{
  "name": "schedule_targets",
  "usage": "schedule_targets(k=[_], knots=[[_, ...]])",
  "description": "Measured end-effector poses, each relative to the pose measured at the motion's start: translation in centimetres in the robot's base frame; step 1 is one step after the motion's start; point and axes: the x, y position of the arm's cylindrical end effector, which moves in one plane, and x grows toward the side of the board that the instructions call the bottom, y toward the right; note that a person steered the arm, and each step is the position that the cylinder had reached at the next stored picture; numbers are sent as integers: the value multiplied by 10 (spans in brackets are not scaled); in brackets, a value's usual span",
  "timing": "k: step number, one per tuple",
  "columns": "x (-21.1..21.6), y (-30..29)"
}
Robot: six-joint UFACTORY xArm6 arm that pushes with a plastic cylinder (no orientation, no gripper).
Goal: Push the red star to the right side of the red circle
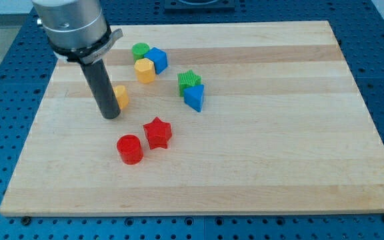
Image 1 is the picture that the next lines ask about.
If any green cylinder block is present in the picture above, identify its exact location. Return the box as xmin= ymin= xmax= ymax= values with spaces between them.
xmin=131 ymin=43 xmax=150 ymax=62

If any red star block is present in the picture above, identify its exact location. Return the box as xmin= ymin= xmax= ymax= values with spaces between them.
xmin=143 ymin=117 xmax=172 ymax=149

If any light wooden board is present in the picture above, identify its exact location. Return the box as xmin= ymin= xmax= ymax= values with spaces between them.
xmin=0 ymin=21 xmax=384 ymax=217

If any red cylinder block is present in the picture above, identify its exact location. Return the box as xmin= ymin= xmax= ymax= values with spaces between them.
xmin=116 ymin=135 xmax=143 ymax=165

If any yellow cylinder block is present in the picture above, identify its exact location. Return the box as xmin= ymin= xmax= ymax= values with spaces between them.
xmin=113 ymin=85 xmax=129 ymax=109

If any blue cube block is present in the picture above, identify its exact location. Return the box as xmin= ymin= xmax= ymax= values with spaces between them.
xmin=144 ymin=47 xmax=168 ymax=75

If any green star block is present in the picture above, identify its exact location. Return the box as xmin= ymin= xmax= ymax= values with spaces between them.
xmin=177 ymin=69 xmax=201 ymax=97

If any yellow hexagon block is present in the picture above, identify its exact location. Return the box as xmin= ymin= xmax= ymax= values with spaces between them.
xmin=134 ymin=58 xmax=156 ymax=84

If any blue triangle block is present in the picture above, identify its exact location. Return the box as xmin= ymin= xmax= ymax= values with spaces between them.
xmin=183 ymin=85 xmax=205 ymax=112

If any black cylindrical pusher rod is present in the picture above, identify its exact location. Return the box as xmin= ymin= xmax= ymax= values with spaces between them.
xmin=81 ymin=60 xmax=121 ymax=119

